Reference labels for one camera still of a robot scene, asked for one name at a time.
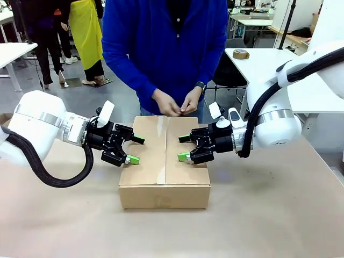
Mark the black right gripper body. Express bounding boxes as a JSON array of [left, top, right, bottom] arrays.
[[200, 124, 234, 155]]

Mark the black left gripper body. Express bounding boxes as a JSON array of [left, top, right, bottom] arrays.
[[87, 117, 123, 154]]

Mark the brown cardboard box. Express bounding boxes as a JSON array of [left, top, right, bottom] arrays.
[[118, 115, 211, 211]]

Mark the person's left forearm blue sleeve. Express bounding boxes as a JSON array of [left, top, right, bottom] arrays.
[[197, 40, 228, 88]]

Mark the person's right forearm blue sleeve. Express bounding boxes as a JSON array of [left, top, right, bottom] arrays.
[[101, 37, 159, 99]]

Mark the person's left hand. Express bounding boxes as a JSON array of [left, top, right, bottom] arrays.
[[179, 86, 203, 113]]

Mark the person's right hand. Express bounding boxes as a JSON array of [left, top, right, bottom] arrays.
[[151, 88, 180, 118]]

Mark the clear packing tape strip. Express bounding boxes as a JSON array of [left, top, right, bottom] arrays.
[[157, 116, 169, 186]]

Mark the dark floor plate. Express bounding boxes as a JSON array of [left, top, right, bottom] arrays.
[[60, 77, 82, 89], [82, 76, 113, 88]]

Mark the black office chair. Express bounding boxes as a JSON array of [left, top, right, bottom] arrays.
[[212, 37, 248, 90]]

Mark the large white table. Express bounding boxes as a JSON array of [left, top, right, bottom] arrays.
[[224, 47, 344, 116]]

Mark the brown packing tape roll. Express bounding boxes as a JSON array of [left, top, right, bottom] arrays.
[[232, 49, 250, 60]]

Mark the person in blue jacket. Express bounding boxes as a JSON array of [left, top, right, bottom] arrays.
[[101, 0, 228, 124]]

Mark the person with white sneakers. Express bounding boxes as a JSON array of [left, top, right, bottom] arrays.
[[58, 21, 80, 65]]

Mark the brown cardboard piece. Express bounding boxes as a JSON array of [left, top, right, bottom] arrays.
[[0, 112, 13, 127]]

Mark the person in yellow apron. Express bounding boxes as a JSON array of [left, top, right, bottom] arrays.
[[61, 0, 108, 87]]

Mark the person in dark clothes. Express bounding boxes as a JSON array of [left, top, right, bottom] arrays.
[[20, 0, 65, 89]]

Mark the long white workbench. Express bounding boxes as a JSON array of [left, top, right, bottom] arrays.
[[230, 13, 274, 28]]

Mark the wooden desk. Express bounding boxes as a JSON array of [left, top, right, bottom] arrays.
[[268, 25, 310, 51]]

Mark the black stand pole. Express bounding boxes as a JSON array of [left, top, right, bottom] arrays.
[[278, 0, 298, 51]]

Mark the seated person with black hair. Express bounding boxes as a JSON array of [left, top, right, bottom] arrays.
[[291, 13, 319, 45]]

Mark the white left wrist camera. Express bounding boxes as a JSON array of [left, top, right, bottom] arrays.
[[95, 100, 116, 128]]

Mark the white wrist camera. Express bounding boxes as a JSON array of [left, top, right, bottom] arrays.
[[95, 100, 116, 128], [209, 101, 230, 130]]

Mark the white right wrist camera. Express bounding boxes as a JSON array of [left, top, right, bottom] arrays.
[[209, 101, 230, 130]]

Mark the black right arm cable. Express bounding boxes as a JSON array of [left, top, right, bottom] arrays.
[[236, 47, 344, 159]]

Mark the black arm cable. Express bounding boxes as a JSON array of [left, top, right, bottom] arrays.
[[236, 47, 344, 159], [0, 127, 95, 189]]

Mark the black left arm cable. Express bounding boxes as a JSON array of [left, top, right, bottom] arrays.
[[0, 127, 95, 189]]

